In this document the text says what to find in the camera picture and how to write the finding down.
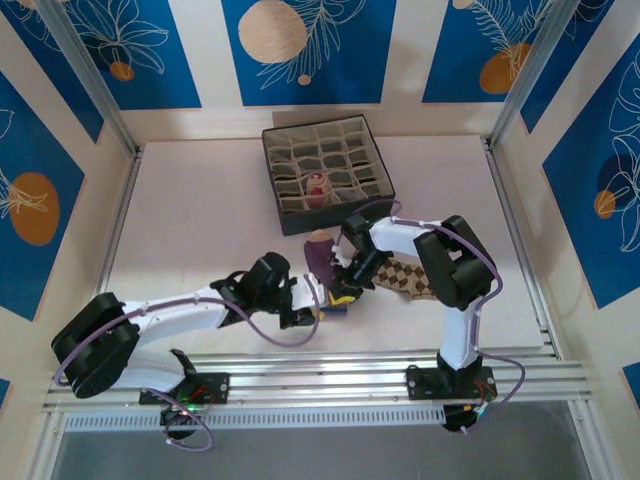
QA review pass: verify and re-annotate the purple sock with beige toe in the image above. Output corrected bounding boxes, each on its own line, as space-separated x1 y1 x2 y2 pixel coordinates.
302 228 350 318

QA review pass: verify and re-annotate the brown checkered sock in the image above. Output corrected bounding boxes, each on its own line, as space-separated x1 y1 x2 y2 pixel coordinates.
372 257 441 301

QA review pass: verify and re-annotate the beige sock with red toe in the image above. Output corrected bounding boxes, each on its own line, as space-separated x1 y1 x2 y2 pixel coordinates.
304 171 331 209

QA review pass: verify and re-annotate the black fabric sock organizer box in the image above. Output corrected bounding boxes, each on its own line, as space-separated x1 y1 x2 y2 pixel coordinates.
261 113 396 237

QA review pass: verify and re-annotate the black controller board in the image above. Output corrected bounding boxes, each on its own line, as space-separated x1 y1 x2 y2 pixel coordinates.
159 403 202 441
442 402 496 435

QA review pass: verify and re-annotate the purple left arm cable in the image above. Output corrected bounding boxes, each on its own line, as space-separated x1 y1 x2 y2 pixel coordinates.
54 273 324 451

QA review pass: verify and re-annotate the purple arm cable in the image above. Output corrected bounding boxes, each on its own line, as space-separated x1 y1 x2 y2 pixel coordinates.
333 199 526 436
54 273 324 451

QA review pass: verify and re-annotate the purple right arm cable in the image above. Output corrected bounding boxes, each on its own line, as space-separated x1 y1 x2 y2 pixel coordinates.
333 199 526 436

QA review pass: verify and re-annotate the aluminium mounting rail frame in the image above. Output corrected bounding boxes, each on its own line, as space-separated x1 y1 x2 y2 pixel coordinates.
42 352 596 414

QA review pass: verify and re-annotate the white slotted cable duct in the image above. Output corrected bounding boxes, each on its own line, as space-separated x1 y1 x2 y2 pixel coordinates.
63 405 446 432

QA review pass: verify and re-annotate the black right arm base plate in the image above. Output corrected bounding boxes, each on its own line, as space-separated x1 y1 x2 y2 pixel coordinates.
405 367 499 403

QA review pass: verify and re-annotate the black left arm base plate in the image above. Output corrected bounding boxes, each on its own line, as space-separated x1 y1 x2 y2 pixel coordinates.
138 370 231 406

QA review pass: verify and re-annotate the aluminium side rail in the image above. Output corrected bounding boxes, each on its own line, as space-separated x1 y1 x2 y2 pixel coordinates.
74 149 144 371
483 139 564 361

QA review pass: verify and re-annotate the blue floral wall panel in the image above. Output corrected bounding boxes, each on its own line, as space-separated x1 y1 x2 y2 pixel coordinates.
0 69 87 322
221 0 397 107
62 0 203 112
542 47 640 310
519 0 640 135
421 0 617 105
0 0 105 145

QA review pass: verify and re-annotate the aluminium frame post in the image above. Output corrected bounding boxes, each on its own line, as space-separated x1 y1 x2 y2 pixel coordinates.
37 0 140 156
485 0 614 151

